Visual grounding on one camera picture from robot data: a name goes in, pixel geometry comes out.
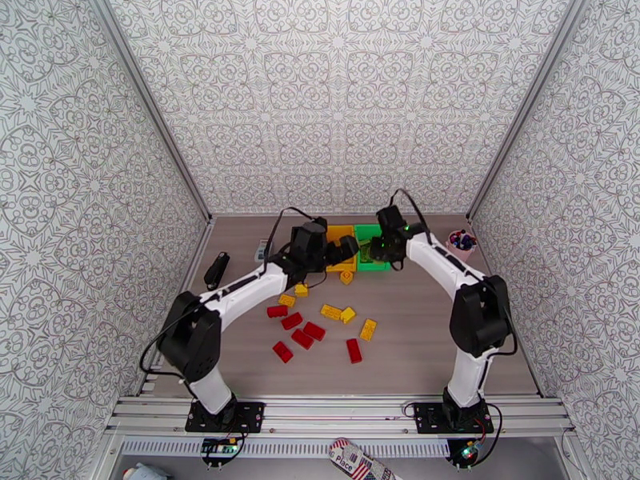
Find green plastic bin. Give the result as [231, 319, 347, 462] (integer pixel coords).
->
[354, 223, 392, 273]

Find yellow plastic bin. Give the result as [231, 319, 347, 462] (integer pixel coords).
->
[323, 224, 359, 273]

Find pink cup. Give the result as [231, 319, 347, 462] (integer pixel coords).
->
[446, 229, 478, 262]

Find black stapler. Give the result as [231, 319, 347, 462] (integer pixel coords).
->
[203, 251, 231, 290]

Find stars and stripes printed object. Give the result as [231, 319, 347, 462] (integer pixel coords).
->
[328, 437, 403, 480]

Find white object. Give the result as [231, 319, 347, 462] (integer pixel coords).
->
[123, 462, 174, 480]

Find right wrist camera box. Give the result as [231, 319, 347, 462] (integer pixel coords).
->
[375, 205, 402, 230]

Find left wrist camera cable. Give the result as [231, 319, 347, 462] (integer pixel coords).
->
[139, 207, 329, 392]

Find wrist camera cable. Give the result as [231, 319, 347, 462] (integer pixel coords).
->
[139, 207, 329, 392]
[389, 188, 434, 245]

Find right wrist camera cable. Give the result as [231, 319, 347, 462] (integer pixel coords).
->
[389, 188, 434, 245]

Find aluminium base frame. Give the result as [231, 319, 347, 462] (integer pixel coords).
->
[103, 394, 575, 441]

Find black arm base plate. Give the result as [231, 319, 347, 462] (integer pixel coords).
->
[414, 401, 494, 435]
[185, 401, 266, 434]

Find aluminium corner post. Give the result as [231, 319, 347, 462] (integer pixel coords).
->
[466, 0, 592, 222]
[87, 0, 215, 222]

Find white slotted cable duct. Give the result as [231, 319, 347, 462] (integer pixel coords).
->
[121, 439, 451, 458]

